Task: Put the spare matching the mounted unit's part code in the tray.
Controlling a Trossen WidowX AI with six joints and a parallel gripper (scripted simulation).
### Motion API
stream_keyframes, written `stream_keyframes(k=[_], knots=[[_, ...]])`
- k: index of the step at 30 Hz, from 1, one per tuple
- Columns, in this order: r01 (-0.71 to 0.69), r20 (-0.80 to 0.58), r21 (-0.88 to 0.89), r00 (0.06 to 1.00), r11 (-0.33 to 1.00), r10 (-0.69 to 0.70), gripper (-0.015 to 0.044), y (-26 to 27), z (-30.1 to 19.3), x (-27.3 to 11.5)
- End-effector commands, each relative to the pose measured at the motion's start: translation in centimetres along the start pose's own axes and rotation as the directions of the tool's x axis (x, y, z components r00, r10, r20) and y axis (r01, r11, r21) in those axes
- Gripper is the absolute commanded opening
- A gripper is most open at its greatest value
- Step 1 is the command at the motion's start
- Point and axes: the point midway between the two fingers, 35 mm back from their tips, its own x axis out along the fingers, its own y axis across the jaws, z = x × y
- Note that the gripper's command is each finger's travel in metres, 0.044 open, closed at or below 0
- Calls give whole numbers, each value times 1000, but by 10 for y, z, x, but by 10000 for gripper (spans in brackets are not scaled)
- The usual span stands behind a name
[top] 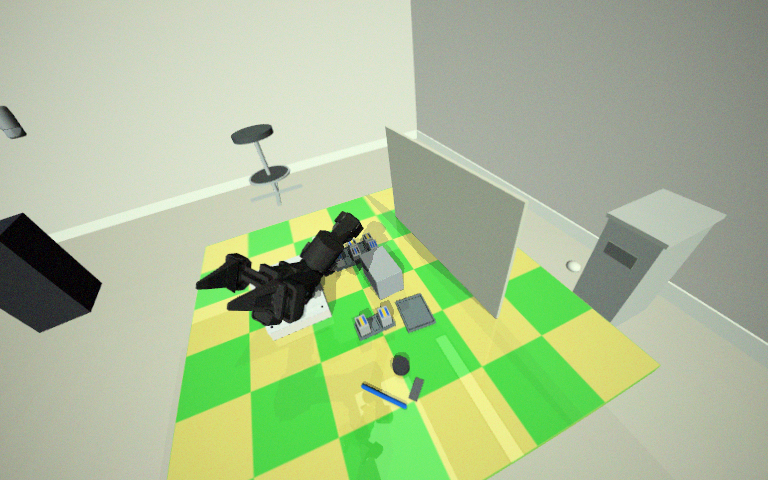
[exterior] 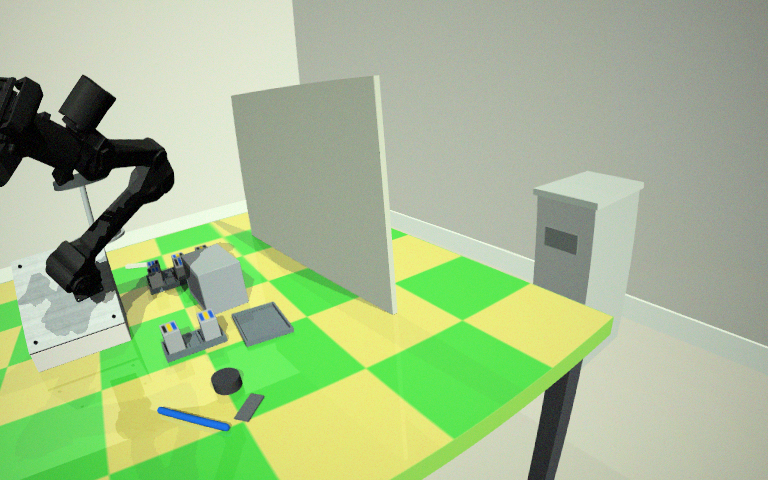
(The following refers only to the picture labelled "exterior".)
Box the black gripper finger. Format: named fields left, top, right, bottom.
left=0, top=77, right=17, bottom=121

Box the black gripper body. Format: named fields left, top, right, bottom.
left=0, top=76, right=55, bottom=159

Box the blue rod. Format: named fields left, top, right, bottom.
left=157, top=407, right=230, bottom=431

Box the dark grey short cylinder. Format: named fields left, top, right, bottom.
left=211, top=367, right=243, bottom=396

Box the grey flat panel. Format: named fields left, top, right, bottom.
left=231, top=75, right=398, bottom=315

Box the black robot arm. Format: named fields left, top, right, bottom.
left=0, top=74, right=175, bottom=302

